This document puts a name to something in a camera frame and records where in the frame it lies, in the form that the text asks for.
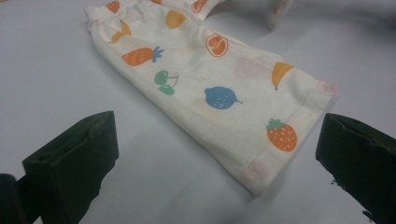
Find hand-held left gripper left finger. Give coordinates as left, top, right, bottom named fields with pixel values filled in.
left=21, top=110, right=120, bottom=224

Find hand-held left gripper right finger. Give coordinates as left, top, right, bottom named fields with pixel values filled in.
left=315, top=112, right=396, bottom=224

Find white fruit print pants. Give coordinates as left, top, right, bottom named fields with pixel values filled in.
left=84, top=0, right=339, bottom=197

